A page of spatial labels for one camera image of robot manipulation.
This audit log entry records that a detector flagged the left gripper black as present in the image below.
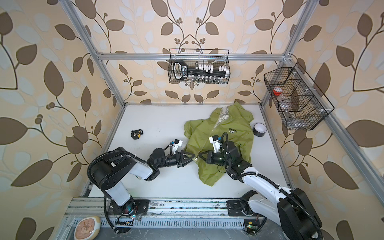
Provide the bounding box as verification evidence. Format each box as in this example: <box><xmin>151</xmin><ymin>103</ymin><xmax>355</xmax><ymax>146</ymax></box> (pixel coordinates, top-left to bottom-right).
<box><xmin>156</xmin><ymin>151</ymin><xmax>195</xmax><ymax>170</ymax></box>

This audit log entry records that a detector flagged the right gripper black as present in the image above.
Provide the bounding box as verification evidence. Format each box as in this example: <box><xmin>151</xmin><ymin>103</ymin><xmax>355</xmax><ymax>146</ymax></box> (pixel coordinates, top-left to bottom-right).
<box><xmin>198</xmin><ymin>149</ymin><xmax>231</xmax><ymax>168</ymax></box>

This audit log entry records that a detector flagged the green jacket with patterned lining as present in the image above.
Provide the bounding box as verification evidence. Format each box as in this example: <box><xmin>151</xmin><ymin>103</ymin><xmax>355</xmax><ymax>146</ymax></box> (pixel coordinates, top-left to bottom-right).
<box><xmin>184</xmin><ymin>103</ymin><xmax>254</xmax><ymax>187</ymax></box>

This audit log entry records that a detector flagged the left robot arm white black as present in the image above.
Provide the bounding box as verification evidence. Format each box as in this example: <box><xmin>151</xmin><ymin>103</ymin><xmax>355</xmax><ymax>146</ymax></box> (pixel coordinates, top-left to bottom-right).
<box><xmin>87</xmin><ymin>146</ymin><xmax>196</xmax><ymax>235</ymax></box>

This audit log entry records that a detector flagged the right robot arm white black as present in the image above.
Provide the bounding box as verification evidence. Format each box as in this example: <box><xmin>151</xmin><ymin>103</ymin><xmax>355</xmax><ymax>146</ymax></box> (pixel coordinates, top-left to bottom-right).
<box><xmin>199</xmin><ymin>142</ymin><xmax>324</xmax><ymax>240</ymax></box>

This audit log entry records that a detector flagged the black yellow tape measure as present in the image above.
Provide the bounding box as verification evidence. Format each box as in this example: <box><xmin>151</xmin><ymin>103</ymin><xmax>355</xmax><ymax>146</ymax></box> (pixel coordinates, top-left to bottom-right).
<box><xmin>131</xmin><ymin>129</ymin><xmax>144</xmax><ymax>140</ymax></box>

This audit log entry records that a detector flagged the grey tape roll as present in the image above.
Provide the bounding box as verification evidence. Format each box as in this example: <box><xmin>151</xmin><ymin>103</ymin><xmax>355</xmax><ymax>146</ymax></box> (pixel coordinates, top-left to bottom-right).
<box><xmin>253</xmin><ymin>123</ymin><xmax>267</xmax><ymax>137</ymax></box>

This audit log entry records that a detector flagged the red cap bottle in basket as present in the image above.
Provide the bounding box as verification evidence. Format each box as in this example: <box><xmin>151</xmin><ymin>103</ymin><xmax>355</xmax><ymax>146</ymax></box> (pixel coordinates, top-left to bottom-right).
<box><xmin>273</xmin><ymin>87</ymin><xmax>283</xmax><ymax>97</ymax></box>

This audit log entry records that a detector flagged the pink white round device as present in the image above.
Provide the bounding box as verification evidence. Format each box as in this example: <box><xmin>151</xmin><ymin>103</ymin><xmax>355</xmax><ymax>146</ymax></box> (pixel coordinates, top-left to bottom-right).
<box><xmin>74</xmin><ymin>216</ymin><xmax>102</xmax><ymax>240</ymax></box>

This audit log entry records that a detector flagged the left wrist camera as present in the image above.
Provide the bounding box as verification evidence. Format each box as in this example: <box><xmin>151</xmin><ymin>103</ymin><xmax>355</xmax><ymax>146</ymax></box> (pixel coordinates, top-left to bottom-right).
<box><xmin>170</xmin><ymin>139</ymin><xmax>183</xmax><ymax>154</ymax></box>

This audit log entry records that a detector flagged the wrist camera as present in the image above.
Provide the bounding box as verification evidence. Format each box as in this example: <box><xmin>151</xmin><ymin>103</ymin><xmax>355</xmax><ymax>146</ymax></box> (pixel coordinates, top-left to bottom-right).
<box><xmin>209</xmin><ymin>135</ymin><xmax>222</xmax><ymax>153</ymax></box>
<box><xmin>170</xmin><ymin>139</ymin><xmax>183</xmax><ymax>154</ymax></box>

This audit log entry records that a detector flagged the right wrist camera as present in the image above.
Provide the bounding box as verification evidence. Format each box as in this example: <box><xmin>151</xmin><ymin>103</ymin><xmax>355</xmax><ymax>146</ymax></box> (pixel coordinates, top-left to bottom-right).
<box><xmin>209</xmin><ymin>135</ymin><xmax>222</xmax><ymax>153</ymax></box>

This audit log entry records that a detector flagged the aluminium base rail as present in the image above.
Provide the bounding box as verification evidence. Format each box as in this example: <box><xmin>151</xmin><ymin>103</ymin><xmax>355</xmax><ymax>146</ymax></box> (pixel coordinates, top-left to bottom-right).
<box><xmin>64</xmin><ymin>197</ymin><xmax>313</xmax><ymax>229</ymax></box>

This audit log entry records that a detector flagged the black socket set rail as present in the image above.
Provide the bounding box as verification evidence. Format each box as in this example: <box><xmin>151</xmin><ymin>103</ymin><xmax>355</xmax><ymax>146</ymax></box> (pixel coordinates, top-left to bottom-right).
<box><xmin>168</xmin><ymin>60</ymin><xmax>231</xmax><ymax>83</ymax></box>

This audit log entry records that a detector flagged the black wire basket back wall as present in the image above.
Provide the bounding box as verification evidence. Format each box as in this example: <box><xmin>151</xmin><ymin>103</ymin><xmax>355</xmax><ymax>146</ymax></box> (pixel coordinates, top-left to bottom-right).
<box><xmin>168</xmin><ymin>48</ymin><xmax>231</xmax><ymax>85</ymax></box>

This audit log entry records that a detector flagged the black wire basket wall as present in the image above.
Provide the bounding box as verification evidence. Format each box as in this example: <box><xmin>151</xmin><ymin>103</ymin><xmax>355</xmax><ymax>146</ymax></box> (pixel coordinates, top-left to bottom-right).
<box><xmin>168</xmin><ymin>48</ymin><xmax>231</xmax><ymax>85</ymax></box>
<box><xmin>264</xmin><ymin>63</ymin><xmax>335</xmax><ymax>131</ymax></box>

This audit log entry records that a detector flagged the black wire basket right wall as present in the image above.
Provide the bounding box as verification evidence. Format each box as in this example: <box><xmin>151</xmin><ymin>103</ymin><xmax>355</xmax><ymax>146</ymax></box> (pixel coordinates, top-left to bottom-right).
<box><xmin>264</xmin><ymin>63</ymin><xmax>335</xmax><ymax>131</ymax></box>

